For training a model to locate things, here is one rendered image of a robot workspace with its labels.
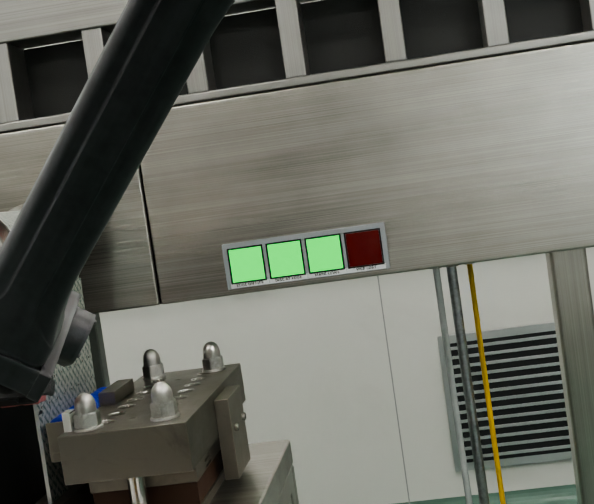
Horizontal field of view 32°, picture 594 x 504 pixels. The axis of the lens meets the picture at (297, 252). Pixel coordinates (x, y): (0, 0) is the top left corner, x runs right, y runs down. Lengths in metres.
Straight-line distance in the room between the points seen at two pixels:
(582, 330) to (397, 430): 2.30
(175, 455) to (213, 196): 0.48
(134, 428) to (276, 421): 2.77
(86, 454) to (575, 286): 0.86
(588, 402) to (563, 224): 0.35
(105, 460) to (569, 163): 0.79
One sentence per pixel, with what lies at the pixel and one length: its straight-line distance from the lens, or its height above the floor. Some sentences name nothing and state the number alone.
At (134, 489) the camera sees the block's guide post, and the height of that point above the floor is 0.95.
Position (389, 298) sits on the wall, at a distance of 3.90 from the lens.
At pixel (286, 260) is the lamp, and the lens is 1.55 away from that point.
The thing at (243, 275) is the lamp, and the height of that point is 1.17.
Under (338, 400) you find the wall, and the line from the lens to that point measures 3.97.
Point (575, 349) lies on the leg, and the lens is 1.75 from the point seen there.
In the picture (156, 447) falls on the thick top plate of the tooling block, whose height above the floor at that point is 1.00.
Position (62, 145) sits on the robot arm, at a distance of 0.59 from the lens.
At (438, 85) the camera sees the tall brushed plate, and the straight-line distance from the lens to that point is 1.55.
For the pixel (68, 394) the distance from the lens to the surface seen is 1.44.
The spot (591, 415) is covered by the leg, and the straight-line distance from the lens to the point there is 1.77.
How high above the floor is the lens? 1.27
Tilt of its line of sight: 3 degrees down
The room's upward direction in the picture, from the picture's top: 8 degrees counter-clockwise
